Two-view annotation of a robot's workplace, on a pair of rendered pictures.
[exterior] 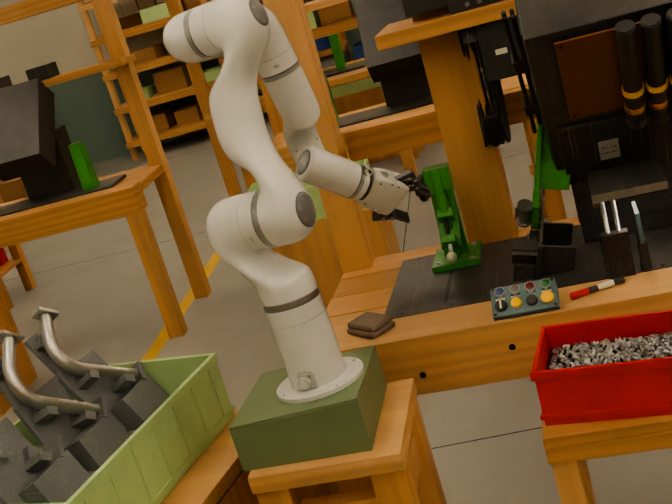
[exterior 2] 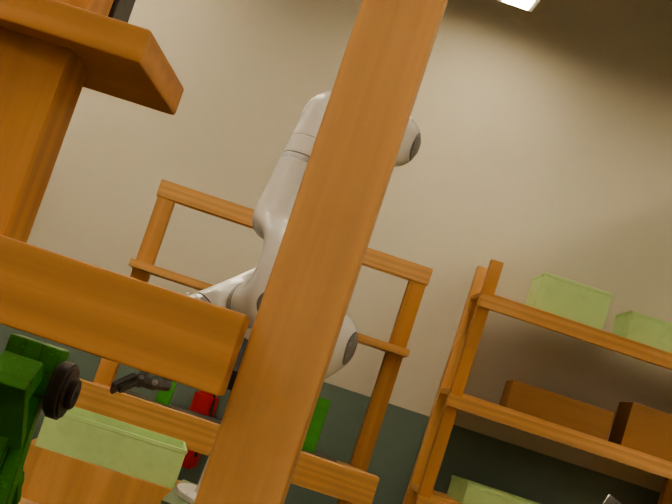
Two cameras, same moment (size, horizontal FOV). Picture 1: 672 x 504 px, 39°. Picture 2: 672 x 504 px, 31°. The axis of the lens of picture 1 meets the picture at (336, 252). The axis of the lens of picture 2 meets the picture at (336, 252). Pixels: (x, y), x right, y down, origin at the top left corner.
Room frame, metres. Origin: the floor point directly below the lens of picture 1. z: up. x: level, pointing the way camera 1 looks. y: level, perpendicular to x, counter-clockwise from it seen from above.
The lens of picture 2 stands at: (4.07, -0.34, 1.23)
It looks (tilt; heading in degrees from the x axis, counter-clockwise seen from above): 6 degrees up; 167
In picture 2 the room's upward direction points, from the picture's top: 18 degrees clockwise
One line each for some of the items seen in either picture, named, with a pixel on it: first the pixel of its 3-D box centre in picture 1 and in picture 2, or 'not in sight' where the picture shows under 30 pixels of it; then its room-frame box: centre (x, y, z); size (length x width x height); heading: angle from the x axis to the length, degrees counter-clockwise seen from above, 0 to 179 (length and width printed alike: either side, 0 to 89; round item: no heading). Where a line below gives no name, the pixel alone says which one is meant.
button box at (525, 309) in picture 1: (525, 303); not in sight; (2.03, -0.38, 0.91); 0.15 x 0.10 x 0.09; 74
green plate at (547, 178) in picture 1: (550, 158); not in sight; (2.23, -0.56, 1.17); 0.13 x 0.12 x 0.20; 74
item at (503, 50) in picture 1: (514, 42); not in sight; (2.50, -0.60, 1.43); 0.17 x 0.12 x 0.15; 74
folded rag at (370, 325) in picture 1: (370, 324); not in sight; (2.17, -0.03, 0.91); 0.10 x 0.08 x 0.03; 34
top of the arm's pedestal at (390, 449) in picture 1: (337, 433); not in sight; (1.84, 0.11, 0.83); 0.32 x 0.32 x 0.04; 76
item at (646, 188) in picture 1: (621, 170); not in sight; (2.15, -0.70, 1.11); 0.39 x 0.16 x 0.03; 164
